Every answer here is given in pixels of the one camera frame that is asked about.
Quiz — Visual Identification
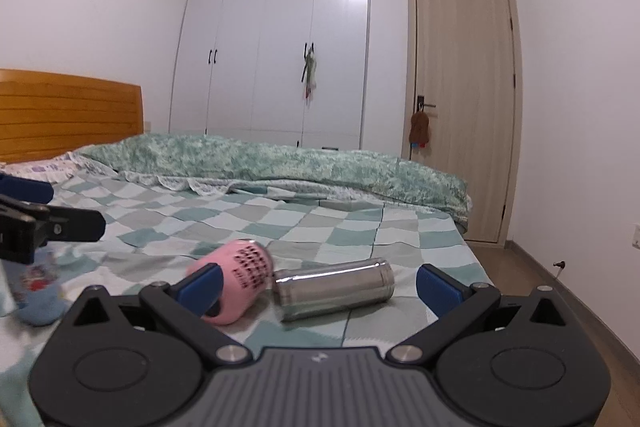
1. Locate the wooden headboard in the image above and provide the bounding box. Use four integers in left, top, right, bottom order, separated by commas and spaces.
0, 69, 143, 164

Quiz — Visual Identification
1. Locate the green floral quilt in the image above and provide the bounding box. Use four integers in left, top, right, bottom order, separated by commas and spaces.
73, 134, 472, 229

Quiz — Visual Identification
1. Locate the pink cup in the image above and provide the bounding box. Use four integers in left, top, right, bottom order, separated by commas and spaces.
186, 239, 273, 326

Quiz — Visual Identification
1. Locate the white wardrobe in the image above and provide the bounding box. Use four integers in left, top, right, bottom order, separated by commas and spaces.
168, 0, 369, 150

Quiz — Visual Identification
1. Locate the wooden door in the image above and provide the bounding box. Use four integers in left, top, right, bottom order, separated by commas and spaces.
401, 0, 523, 247

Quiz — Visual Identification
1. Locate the checkered green bed sheet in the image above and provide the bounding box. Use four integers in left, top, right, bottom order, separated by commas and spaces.
0, 166, 494, 427

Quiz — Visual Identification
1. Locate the blue cartoon cup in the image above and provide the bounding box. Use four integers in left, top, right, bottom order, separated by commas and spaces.
1, 245, 67, 326

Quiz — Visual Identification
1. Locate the white wall socket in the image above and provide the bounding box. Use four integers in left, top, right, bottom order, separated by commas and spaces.
631, 223, 640, 249

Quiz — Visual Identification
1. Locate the stainless steel cylinder cup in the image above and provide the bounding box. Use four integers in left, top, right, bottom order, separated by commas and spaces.
271, 258, 395, 322

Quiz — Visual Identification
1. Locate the green hanging ornament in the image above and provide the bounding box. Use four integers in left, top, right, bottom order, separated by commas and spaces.
300, 43, 317, 102

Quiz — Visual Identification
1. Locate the purple patterned pillow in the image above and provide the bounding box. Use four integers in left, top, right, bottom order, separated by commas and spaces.
1, 152, 90, 184

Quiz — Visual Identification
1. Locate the black door handle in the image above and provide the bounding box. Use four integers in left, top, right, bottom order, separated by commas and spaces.
416, 95, 437, 112

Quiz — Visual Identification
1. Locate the brown plush toy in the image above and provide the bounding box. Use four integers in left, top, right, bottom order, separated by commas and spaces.
409, 110, 430, 148

